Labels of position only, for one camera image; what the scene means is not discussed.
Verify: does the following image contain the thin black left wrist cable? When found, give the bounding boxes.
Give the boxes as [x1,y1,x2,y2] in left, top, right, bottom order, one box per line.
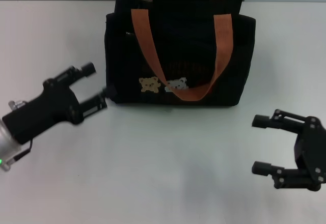
[14,139,34,161]

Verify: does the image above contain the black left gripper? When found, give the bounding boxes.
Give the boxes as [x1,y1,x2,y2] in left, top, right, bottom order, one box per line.
[2,62,116,146]

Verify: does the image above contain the black food bag orange handles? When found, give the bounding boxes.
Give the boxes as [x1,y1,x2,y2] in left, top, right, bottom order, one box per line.
[105,0,256,107]

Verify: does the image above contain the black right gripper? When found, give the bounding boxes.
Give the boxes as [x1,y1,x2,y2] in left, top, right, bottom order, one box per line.
[251,108,326,192]

